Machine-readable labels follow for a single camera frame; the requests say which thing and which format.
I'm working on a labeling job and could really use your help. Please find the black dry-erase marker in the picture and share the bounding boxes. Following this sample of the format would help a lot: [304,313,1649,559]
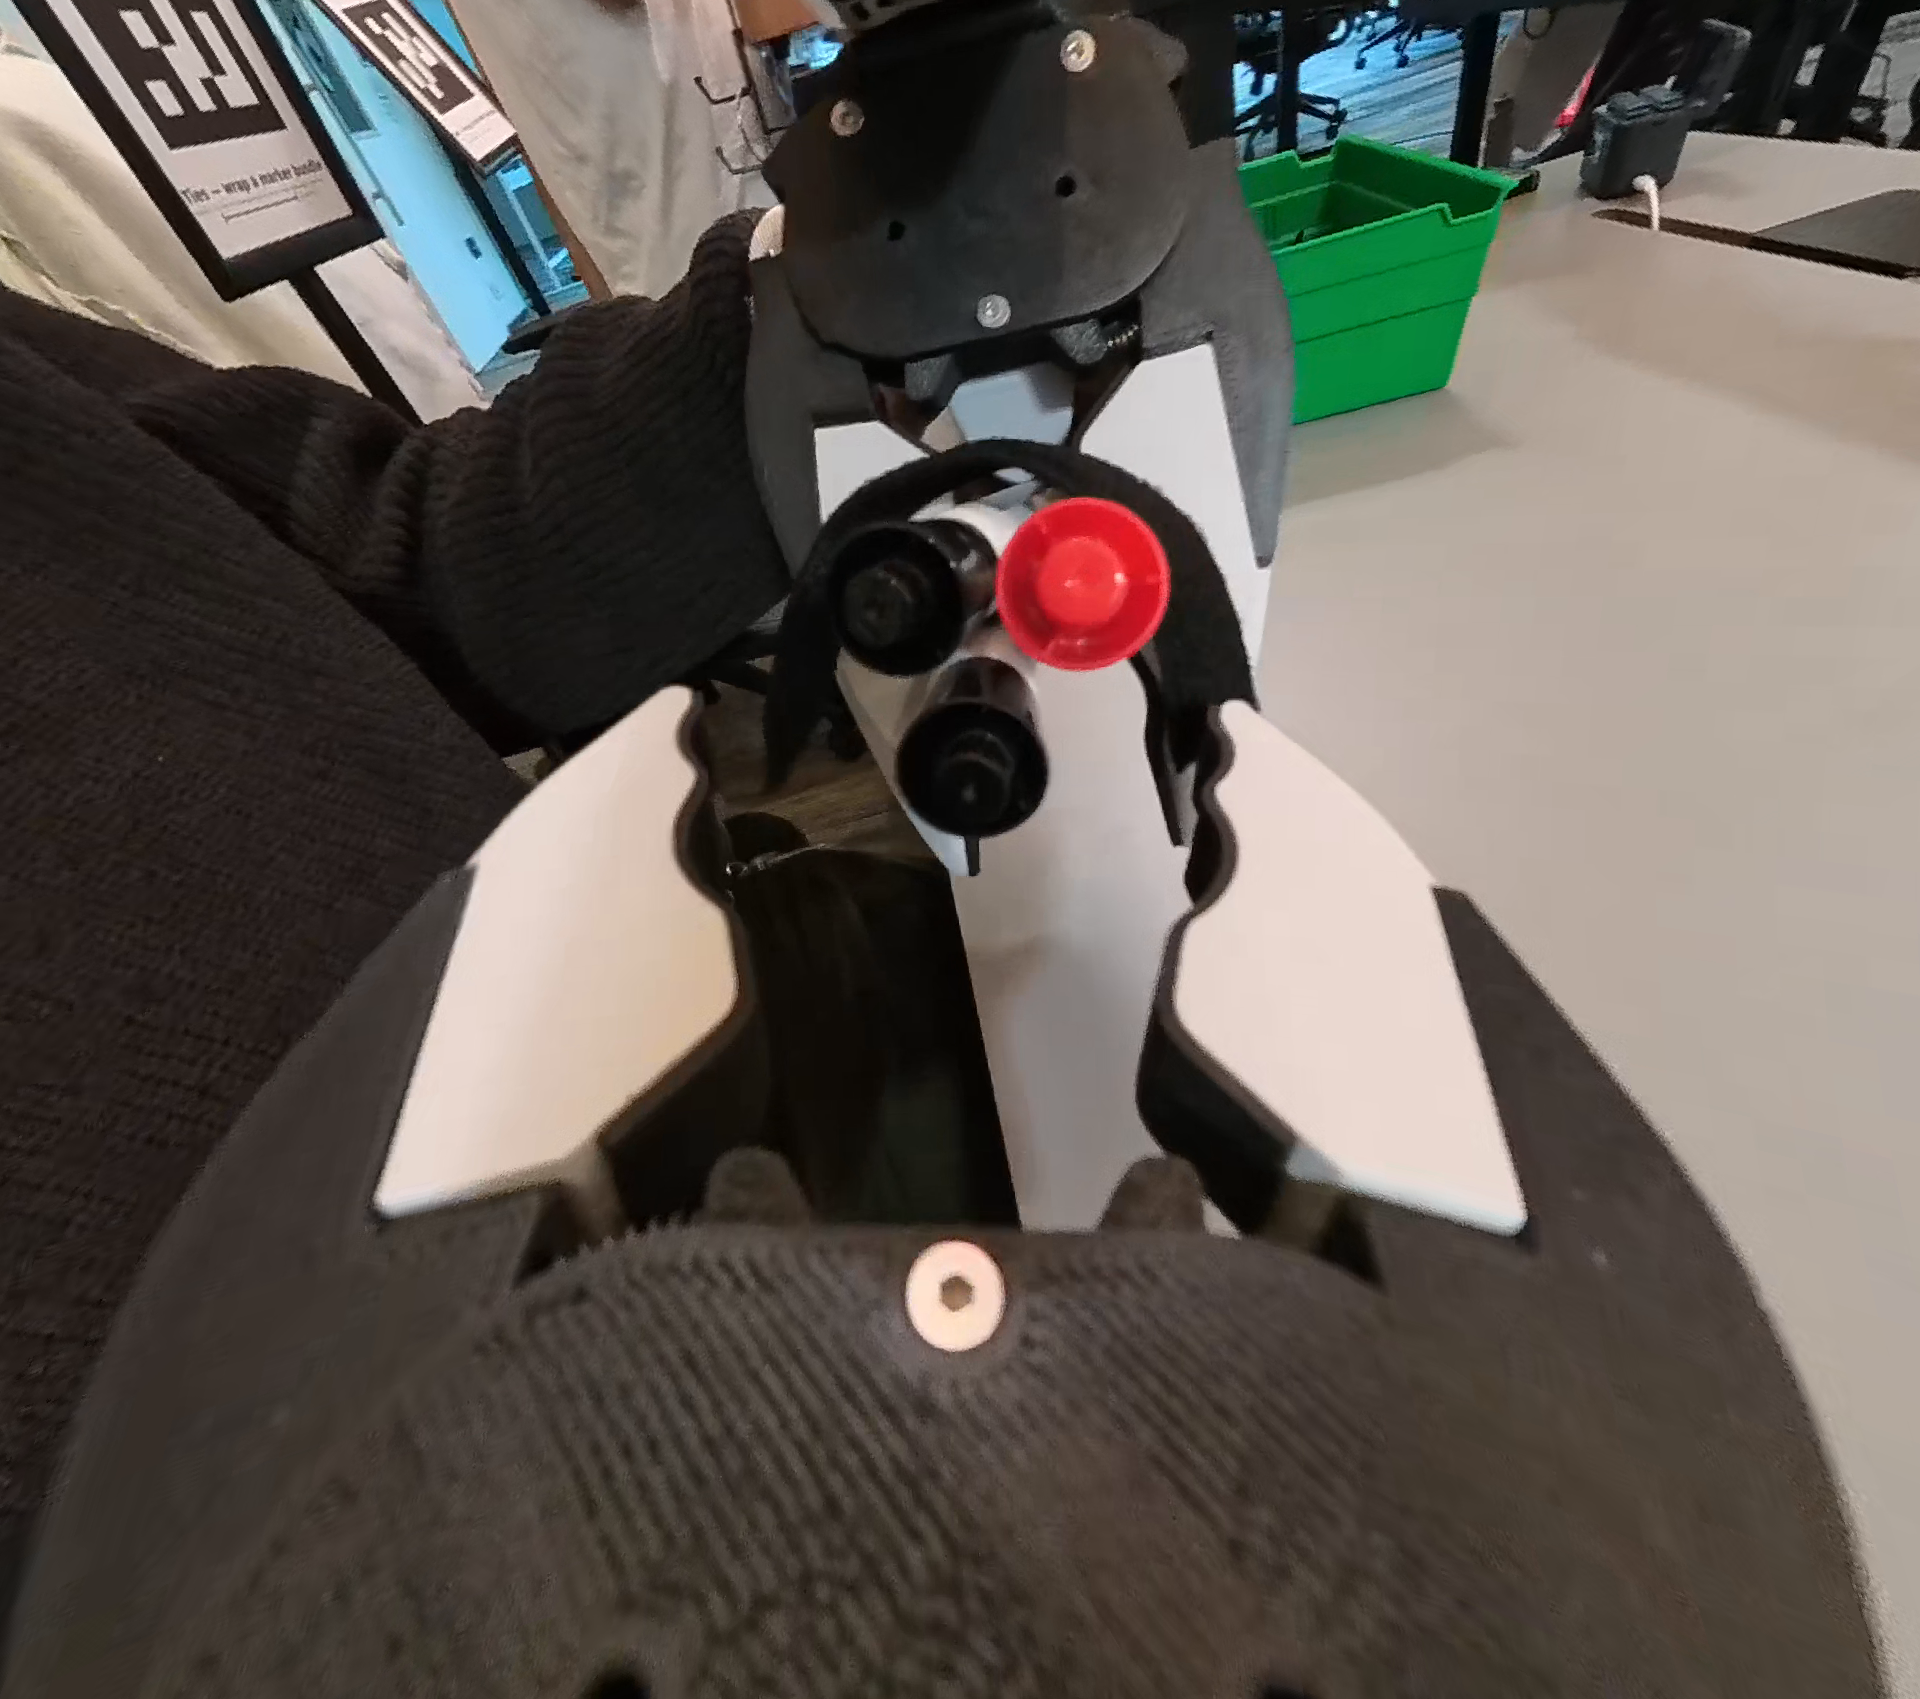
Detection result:
[823,511,1010,683]
[895,655,1056,841]

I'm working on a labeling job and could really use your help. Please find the framed tag poster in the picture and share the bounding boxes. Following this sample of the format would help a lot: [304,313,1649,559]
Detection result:
[0,0,388,305]
[275,0,523,175]

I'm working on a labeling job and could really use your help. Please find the black power adapter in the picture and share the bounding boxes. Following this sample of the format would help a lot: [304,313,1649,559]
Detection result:
[1582,83,1700,203]

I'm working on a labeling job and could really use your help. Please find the red dry-erase marker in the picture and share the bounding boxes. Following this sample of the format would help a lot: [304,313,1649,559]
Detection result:
[994,495,1176,673]

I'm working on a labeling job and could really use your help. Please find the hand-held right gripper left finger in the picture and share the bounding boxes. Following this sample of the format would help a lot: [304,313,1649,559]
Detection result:
[372,683,763,1220]

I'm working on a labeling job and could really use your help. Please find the off-white cloth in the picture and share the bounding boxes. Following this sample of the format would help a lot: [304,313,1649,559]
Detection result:
[0,33,487,421]

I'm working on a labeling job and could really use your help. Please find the black hook-and-loop strap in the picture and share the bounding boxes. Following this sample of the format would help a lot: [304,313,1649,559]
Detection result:
[763,439,1262,849]

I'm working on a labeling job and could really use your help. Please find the black desk cable cover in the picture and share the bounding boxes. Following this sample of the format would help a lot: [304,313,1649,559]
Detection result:
[1594,183,1920,279]

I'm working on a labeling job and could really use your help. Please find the green plastic bin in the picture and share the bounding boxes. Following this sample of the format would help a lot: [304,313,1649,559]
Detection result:
[1236,133,1518,425]

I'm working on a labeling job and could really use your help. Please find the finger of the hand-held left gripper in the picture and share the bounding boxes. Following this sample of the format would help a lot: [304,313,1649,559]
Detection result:
[810,421,1052,885]
[1073,341,1280,687]

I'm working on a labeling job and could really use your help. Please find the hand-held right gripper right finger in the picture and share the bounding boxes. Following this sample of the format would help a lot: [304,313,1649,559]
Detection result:
[1133,697,1530,1238]

